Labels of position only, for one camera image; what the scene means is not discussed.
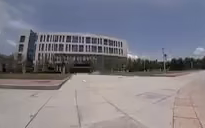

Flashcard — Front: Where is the pale concrete paved plaza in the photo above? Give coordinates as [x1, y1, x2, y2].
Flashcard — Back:
[0, 69, 205, 128]

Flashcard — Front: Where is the large white multi-storey building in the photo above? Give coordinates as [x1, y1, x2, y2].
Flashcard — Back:
[16, 29, 129, 74]

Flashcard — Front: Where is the grey pole with signs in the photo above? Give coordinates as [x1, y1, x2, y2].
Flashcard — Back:
[161, 47, 168, 73]

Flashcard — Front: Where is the low green hedge strip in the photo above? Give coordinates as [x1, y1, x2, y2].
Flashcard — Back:
[0, 72, 72, 80]

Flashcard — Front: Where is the row of dark green trees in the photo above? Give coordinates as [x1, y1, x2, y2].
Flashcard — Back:
[125, 55, 205, 72]

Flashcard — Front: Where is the reddish raised paved strip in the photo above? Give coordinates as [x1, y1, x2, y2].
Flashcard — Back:
[0, 73, 73, 91]

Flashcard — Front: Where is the reddish brick paved band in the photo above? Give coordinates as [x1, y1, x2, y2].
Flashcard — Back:
[171, 87, 204, 128]

